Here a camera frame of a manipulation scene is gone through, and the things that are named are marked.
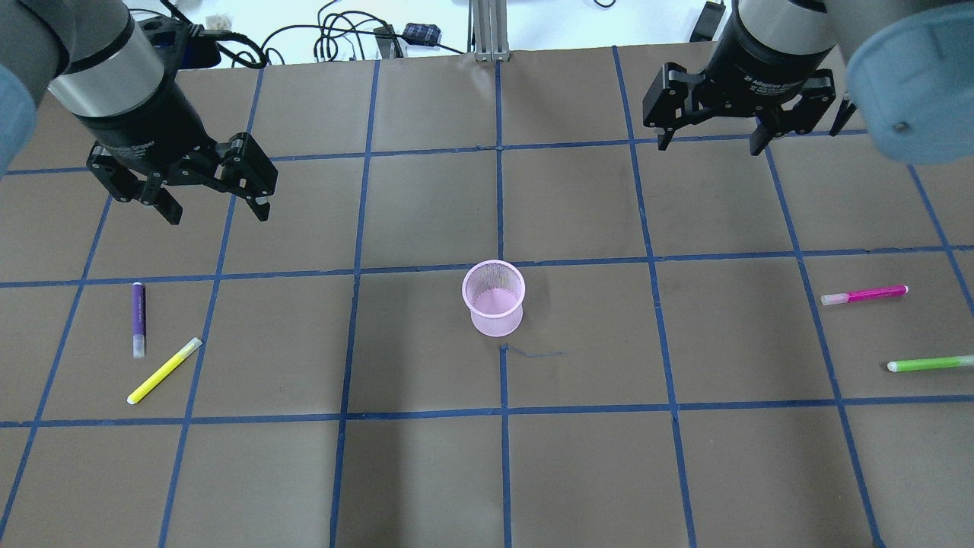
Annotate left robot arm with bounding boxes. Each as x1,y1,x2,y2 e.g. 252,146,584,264
1,1,278,225

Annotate purple pen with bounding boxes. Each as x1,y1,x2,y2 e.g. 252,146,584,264
131,283,146,358

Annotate pink pen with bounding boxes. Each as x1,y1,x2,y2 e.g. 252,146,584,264
819,285,910,306

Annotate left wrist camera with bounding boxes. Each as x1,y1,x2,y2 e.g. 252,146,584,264
136,15,221,70

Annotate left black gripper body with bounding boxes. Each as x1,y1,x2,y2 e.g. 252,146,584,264
78,74,221,191

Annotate black power adapter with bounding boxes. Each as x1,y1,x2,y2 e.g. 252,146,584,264
401,22,442,46

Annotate black cables on desk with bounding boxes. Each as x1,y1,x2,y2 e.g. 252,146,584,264
164,0,465,68

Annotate yellow highlighter pen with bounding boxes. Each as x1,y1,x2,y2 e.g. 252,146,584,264
126,337,204,406

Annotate green highlighter pen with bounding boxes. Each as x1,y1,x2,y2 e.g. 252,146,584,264
886,355,973,372

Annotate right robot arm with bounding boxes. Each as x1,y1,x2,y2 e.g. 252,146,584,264
642,1,973,165

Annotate pink mesh cup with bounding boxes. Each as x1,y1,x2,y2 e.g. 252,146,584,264
460,260,527,339

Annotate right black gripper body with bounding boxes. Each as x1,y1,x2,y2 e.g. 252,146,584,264
700,20,834,117

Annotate aluminium frame post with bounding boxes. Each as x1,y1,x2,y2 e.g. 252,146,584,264
467,0,511,62

